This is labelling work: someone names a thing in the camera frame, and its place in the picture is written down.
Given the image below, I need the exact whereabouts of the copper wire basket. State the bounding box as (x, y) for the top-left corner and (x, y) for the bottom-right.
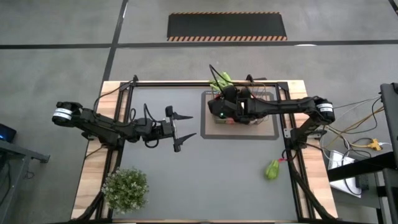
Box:
(210, 80), (272, 126)

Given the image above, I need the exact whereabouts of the green white leek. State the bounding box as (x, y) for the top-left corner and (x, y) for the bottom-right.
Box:
(208, 71), (234, 94)

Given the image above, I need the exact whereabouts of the tan placemat with grey border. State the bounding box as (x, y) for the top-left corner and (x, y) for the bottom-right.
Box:
(200, 90), (280, 141)

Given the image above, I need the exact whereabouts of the small potted green plant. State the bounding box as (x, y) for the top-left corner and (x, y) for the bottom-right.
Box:
(101, 168), (150, 215)

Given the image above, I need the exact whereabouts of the thin black cable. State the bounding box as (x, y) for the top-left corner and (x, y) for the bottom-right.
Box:
(92, 80), (135, 111)

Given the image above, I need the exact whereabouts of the grey side table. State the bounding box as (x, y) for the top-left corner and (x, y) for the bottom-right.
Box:
(0, 136), (50, 224)

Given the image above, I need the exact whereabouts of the black device with blue light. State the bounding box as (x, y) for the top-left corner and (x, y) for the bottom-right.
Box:
(0, 123), (17, 144)

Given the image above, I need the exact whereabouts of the white paper sheet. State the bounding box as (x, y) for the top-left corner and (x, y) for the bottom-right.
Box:
(328, 150), (363, 198)

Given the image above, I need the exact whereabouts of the yellow power splitter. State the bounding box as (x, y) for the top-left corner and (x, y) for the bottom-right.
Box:
(365, 138), (383, 152)

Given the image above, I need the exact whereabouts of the green bell pepper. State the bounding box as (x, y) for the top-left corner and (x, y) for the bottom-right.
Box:
(264, 158), (287, 181)

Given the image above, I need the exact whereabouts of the black metal table frame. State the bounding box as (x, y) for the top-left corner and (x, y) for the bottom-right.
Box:
(71, 74), (338, 224)

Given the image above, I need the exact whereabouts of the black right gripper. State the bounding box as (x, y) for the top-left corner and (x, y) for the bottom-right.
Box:
(207, 85), (250, 125)

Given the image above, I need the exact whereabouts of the black hazard-striped floor mat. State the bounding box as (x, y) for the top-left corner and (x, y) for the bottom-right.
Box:
(166, 11), (288, 42)

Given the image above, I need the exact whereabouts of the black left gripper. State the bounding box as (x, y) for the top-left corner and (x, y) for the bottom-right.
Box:
(151, 105), (198, 154)

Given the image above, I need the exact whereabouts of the dark grey desk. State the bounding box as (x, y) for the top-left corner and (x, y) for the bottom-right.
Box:
(326, 82), (398, 224)

